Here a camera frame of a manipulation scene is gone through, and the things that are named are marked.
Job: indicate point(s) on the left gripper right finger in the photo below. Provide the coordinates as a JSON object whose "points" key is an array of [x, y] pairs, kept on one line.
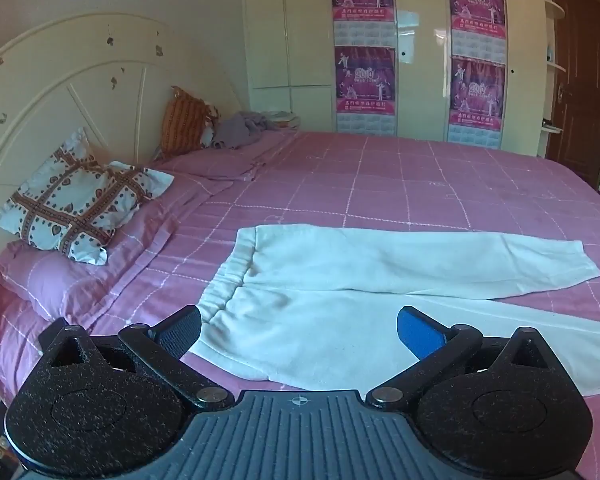
{"points": [[440, 351]]}

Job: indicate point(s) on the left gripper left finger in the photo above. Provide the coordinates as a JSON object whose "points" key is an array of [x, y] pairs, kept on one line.
{"points": [[161, 348]]}

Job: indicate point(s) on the white pants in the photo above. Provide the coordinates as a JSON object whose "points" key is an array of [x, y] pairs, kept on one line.
{"points": [[315, 308]]}

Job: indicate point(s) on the pink checked bedspread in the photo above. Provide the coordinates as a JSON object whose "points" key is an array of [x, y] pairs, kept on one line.
{"points": [[167, 255]]}

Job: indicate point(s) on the white heart patterned pillow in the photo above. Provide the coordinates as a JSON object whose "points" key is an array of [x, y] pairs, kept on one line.
{"points": [[74, 205]]}

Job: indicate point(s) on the pink pillow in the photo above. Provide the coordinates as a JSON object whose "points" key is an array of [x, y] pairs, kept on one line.
{"points": [[230, 164]]}

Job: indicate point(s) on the grey crumpled garment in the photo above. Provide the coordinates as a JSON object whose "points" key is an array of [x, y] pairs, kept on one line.
{"points": [[241, 129]]}

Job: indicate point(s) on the orange knitted cushion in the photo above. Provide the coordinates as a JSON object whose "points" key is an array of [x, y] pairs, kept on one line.
{"points": [[184, 122]]}

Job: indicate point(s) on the lower right purple poster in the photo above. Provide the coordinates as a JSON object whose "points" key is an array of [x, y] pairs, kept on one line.
{"points": [[476, 103]]}

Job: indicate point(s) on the purple poster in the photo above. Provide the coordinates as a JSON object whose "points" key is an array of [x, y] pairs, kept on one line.
{"points": [[366, 23], [478, 30], [366, 90], [476, 103]]}

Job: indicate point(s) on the lower left purple poster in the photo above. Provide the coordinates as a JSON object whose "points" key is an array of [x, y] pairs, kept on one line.
{"points": [[366, 90]]}

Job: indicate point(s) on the brown wooden door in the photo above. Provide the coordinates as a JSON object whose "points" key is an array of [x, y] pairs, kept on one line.
{"points": [[576, 109]]}

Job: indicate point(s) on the upper right purple poster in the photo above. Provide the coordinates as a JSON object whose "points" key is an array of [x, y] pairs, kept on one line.
{"points": [[478, 30]]}

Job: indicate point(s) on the upper left purple poster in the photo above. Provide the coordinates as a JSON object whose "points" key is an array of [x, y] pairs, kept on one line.
{"points": [[366, 23]]}

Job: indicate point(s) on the cream wardrobe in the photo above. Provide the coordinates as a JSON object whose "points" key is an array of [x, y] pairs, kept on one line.
{"points": [[291, 63]]}

